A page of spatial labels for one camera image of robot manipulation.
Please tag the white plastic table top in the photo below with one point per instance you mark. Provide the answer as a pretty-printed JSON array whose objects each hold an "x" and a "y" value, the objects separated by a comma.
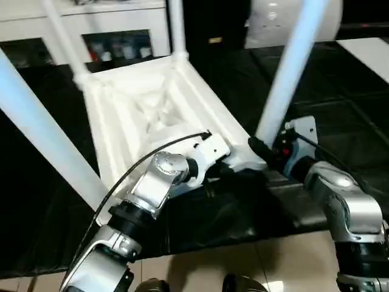
[{"x": 121, "y": 121}]

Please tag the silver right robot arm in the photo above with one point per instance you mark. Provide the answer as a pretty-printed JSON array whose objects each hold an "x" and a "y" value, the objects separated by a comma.
[{"x": 349, "y": 207}]

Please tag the black work mat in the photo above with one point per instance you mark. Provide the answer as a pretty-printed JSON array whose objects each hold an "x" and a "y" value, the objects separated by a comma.
[{"x": 228, "y": 207}]

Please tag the dark robot lower body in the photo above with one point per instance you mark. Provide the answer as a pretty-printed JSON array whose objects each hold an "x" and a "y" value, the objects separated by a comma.
[{"x": 152, "y": 286}]

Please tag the white flat board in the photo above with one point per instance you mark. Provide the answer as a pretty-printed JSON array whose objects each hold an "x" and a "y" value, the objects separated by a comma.
[{"x": 367, "y": 51}]

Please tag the black cabinet with yellow label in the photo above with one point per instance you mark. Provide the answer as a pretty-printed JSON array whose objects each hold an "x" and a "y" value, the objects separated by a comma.
[{"x": 212, "y": 21}]

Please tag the white glass-door cabinet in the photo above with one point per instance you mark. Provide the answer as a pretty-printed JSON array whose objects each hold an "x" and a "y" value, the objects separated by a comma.
[{"x": 106, "y": 18}]

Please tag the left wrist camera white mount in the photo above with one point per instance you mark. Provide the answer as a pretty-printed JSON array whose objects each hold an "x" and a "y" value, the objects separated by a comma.
[{"x": 212, "y": 149}]

